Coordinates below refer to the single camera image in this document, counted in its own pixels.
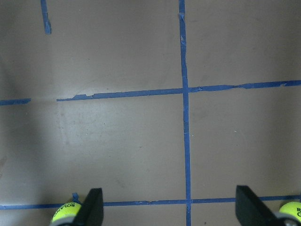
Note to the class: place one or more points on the brown paper table cover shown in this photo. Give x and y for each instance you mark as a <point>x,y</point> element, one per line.
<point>167,105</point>

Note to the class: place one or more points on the centre tennis ball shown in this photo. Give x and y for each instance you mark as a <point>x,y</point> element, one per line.
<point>65,211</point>

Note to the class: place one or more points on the tennis ball near right base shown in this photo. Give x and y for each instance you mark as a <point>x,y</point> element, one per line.
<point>292,208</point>

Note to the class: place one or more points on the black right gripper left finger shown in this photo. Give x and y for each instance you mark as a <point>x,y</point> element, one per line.
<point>91,212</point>

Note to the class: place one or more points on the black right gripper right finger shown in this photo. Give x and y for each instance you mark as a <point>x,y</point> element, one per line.
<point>251,211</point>

